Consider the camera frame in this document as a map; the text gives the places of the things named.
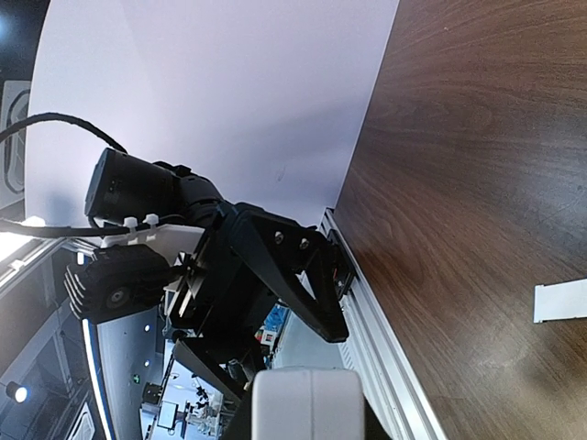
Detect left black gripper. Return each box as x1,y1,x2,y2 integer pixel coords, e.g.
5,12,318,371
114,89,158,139
170,203,349,399

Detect white remote control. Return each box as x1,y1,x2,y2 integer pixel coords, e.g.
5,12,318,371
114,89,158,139
250,368,366,440

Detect white battery cover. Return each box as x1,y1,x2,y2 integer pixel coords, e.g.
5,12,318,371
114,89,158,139
533,279,587,324

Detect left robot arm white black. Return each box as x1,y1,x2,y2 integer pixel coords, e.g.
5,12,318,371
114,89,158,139
1,149,349,401

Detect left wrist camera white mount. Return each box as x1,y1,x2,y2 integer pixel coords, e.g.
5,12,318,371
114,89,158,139
63,214,205,325

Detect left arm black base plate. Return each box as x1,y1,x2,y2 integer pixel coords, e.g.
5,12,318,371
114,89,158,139
327,229,356,300

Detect front aluminium rail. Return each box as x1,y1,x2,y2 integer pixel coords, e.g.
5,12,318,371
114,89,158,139
320,208,448,439

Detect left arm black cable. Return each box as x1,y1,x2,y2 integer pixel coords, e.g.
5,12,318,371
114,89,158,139
0,112,129,239

